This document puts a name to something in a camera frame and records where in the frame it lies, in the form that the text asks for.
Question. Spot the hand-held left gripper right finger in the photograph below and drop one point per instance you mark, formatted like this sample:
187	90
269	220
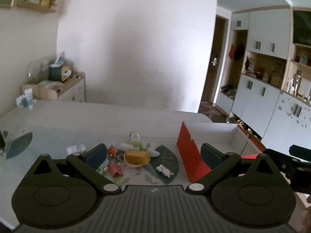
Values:
209	156

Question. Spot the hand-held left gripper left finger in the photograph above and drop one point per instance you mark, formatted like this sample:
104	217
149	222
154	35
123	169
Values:
96	155

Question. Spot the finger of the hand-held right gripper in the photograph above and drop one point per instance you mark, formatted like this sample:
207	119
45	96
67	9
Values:
301	153
295	174

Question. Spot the orange toy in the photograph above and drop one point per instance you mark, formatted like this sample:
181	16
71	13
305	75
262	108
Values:
112	151

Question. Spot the red cardboard box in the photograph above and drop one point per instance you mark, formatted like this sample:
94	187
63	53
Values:
192	160

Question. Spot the yellow figurine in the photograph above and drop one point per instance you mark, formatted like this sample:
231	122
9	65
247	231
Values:
137	157

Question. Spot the glass bottle with silver cap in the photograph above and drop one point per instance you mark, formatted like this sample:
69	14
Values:
135	136

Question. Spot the white correction tape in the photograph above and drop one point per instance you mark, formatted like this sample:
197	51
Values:
152	153

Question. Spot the person's right hand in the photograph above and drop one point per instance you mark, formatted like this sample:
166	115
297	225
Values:
308	213

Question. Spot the white crumpled item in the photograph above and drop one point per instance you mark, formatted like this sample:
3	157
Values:
76	148

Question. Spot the printed table mat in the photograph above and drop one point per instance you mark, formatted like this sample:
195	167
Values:
167	160

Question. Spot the grey shoes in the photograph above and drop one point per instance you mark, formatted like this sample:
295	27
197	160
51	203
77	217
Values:
229	119

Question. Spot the pink shoes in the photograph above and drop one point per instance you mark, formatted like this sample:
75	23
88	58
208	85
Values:
239	121

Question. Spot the small white figurine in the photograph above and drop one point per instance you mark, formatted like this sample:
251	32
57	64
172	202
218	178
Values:
165	171

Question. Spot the patterned rug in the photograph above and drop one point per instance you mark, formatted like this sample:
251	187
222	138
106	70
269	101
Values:
207	109

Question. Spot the white dresser with wooden top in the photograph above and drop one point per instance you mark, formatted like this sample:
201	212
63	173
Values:
75	89

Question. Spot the tan cardboard box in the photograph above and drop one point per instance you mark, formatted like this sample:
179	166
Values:
41	92

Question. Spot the tan tissue box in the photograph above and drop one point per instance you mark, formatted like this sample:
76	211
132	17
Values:
66	74

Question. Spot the blue and white packet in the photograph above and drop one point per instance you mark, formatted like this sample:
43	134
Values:
25	99

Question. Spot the green tissue box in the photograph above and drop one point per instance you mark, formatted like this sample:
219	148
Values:
55	73

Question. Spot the brown door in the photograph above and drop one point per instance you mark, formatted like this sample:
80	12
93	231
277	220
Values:
213	53

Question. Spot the clear plastic bag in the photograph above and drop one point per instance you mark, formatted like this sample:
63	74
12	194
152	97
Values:
38	69

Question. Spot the red garment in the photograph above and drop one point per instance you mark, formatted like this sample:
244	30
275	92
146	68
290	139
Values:
232	51

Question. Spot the black garment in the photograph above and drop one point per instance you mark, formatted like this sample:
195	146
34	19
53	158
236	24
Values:
240	51

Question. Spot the dark screen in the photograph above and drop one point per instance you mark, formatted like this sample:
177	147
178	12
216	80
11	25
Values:
302	28

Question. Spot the white cabinet unit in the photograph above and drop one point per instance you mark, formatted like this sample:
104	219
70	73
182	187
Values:
260	29

